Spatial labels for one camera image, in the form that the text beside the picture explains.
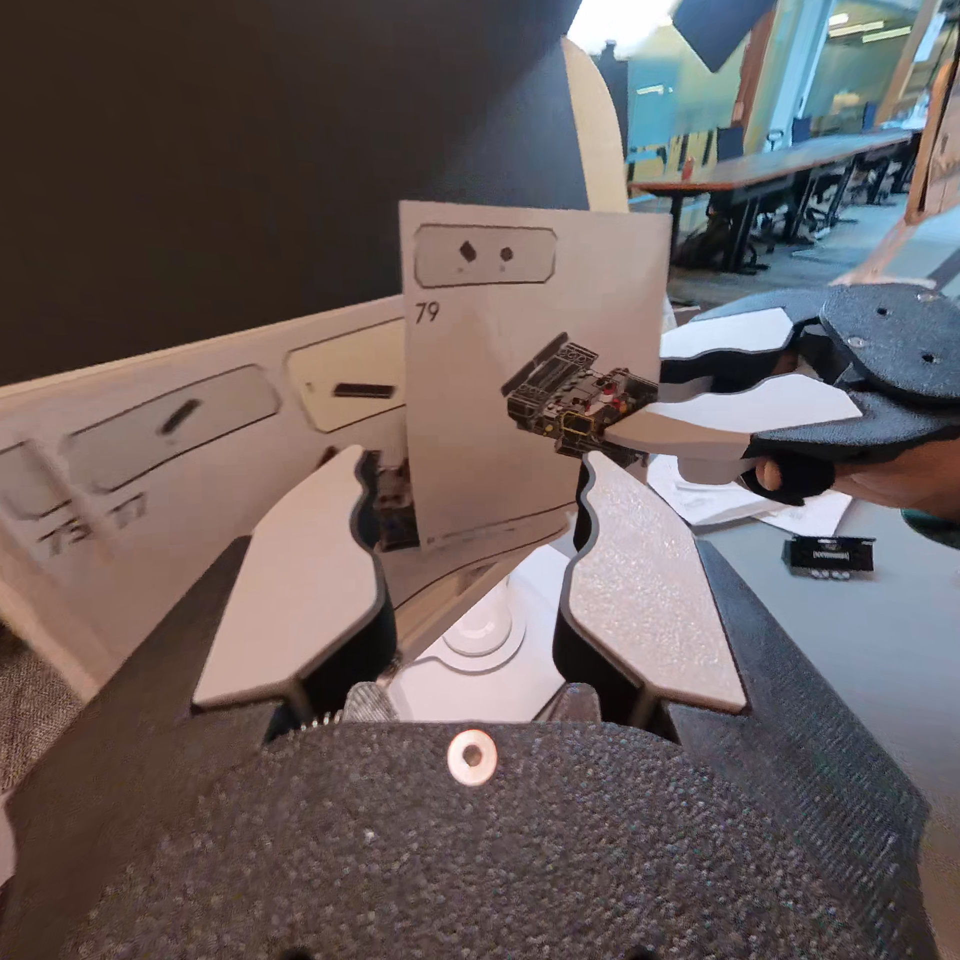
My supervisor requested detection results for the black stickered lego panel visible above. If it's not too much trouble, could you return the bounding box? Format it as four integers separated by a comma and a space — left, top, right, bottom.
781, 534, 879, 584

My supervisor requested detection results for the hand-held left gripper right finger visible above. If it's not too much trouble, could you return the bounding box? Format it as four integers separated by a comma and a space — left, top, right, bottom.
553, 450, 751, 721

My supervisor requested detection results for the black lighting flag panel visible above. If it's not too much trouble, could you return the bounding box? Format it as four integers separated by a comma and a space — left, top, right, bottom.
669, 0, 779, 75

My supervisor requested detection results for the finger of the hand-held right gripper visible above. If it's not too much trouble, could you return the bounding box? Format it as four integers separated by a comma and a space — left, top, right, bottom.
602, 372, 865, 459
658, 306, 819, 396

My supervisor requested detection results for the white numbered paper bag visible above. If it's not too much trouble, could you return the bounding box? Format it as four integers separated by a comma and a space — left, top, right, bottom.
646, 450, 796, 526

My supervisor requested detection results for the black backdrop board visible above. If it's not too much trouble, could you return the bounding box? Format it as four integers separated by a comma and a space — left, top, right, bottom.
0, 0, 594, 387

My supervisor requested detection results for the long background table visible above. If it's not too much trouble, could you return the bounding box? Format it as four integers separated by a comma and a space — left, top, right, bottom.
628, 129, 925, 273

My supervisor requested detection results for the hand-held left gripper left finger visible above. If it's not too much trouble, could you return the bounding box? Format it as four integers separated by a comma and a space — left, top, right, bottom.
191, 444, 396, 710

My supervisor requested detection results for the person's right hand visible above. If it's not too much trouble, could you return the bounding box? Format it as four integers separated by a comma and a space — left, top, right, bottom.
828, 431, 960, 520

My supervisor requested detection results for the lego instruction booklet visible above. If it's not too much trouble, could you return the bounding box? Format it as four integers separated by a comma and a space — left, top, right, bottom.
0, 198, 674, 695

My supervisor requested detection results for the white book stand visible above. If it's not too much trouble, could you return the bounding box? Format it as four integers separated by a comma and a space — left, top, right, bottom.
375, 540, 582, 725

